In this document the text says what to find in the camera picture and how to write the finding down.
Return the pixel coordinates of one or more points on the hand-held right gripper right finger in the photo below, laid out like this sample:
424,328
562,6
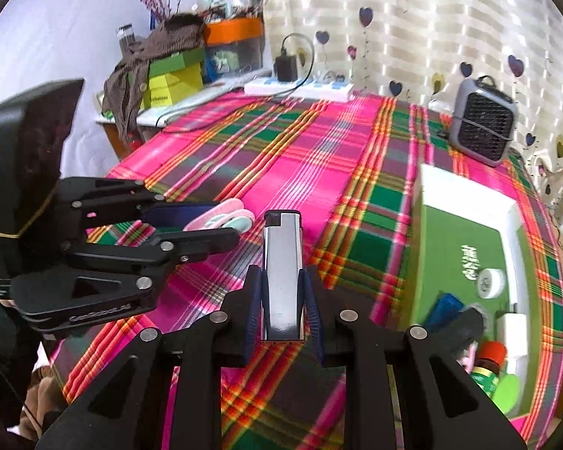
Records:
309,309

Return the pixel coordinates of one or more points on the person's left hand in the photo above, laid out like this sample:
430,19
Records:
44,393

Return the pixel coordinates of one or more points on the pink plastic clip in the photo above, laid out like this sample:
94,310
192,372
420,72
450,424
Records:
230,218
470,358

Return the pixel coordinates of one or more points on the silver lighter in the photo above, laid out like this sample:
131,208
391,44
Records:
281,281

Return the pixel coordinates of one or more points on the dark green shoebox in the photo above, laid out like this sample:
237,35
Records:
178,61

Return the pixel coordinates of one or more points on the brown dotted cloth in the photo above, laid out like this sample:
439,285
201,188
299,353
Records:
126,84

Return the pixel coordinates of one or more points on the white power strip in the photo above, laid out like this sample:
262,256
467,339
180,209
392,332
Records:
262,86

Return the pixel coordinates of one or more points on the small black case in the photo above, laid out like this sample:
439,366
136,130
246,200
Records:
467,330

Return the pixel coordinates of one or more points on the yellow green cardboard box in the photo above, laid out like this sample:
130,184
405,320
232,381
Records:
173,86

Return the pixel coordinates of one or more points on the black power adapter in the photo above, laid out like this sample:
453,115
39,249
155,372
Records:
285,68

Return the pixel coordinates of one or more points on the orange lidded storage box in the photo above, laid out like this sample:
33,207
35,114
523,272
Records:
234,30

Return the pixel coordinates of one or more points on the white round tape case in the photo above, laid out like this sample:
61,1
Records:
490,283

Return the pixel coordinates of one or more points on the plaid tablecloth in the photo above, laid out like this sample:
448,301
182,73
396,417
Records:
309,173

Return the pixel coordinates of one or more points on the pile of small packets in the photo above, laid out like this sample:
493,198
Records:
225,4

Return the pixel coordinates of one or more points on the brown bottle with red cap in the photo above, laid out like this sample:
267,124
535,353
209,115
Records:
488,370

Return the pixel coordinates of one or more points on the white charger plug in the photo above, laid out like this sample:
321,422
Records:
511,342

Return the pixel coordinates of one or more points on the clear jar with dark lid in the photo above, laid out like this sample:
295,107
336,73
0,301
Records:
125,37

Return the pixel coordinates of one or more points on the white side table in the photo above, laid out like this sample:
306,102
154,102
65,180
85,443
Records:
187,103

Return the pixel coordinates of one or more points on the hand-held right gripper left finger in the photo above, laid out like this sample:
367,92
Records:
253,309

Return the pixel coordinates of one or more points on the heart print curtain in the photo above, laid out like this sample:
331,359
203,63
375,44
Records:
427,18

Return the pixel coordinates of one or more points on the grey portable heater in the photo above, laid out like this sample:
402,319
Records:
483,122

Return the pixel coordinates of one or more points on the blue transparent plastic box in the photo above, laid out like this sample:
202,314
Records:
443,309

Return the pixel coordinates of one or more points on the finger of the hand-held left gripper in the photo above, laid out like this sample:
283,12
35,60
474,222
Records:
206,241
178,213

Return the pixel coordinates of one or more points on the green round lid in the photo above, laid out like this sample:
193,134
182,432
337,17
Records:
506,391

